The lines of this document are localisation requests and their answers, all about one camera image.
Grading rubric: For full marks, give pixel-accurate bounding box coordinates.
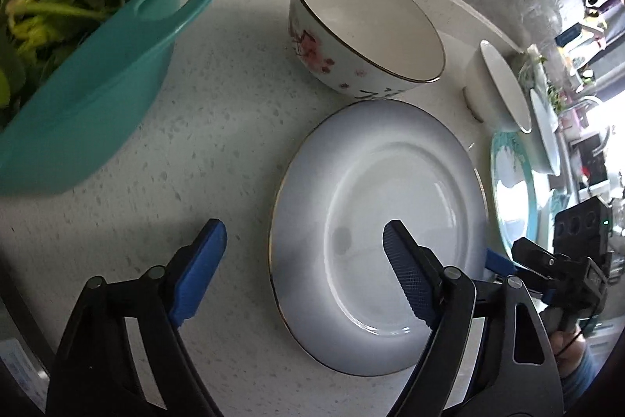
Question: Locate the teal blossom pattern plate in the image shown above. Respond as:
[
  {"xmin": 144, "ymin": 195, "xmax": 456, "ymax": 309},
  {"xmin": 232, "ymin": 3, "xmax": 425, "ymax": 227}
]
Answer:
[{"xmin": 491, "ymin": 131, "xmax": 538, "ymax": 255}]

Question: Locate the grey-white gold-rimmed plate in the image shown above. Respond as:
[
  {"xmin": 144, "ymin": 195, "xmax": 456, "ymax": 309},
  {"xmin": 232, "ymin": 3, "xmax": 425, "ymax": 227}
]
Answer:
[{"xmin": 269, "ymin": 99, "xmax": 487, "ymax": 377}]

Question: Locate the plain white deep bowl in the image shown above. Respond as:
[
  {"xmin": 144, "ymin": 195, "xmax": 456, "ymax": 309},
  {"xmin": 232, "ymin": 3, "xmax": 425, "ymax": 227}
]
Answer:
[{"xmin": 521, "ymin": 89, "xmax": 561, "ymax": 177}]

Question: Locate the white bowl with gold rim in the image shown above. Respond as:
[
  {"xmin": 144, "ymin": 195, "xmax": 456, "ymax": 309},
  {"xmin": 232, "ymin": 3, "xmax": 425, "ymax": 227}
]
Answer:
[{"xmin": 463, "ymin": 39, "xmax": 532, "ymax": 133}]

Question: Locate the white bowl with pink flowers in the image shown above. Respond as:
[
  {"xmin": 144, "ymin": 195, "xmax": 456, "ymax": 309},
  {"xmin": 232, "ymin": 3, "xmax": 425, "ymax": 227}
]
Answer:
[{"xmin": 289, "ymin": 0, "xmax": 446, "ymax": 100}]

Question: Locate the person's right hand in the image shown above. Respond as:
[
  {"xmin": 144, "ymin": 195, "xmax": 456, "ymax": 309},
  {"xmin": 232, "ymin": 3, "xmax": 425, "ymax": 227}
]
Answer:
[{"xmin": 549, "ymin": 326, "xmax": 596, "ymax": 380}]

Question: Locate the chrome sink faucet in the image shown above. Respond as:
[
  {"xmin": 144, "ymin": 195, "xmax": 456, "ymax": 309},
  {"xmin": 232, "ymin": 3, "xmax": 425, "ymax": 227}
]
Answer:
[{"xmin": 558, "ymin": 96, "xmax": 610, "ymax": 144}]

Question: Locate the teal plastic colander basket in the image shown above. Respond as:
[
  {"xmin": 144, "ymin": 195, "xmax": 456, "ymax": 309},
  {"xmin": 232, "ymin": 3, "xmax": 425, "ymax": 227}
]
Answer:
[{"xmin": 1, "ymin": 0, "xmax": 212, "ymax": 197}]

